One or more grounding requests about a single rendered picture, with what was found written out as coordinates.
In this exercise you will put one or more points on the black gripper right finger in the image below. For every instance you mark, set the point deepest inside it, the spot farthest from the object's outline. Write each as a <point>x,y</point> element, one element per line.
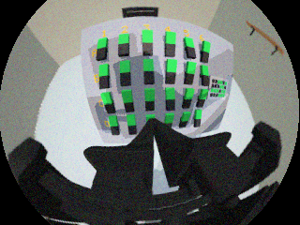
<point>177,150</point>

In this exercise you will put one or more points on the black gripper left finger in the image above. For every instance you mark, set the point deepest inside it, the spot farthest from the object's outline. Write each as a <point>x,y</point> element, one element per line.
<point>137,156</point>

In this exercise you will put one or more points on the light grey switch panel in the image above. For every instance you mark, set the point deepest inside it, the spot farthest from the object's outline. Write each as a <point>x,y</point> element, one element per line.
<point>136,68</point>

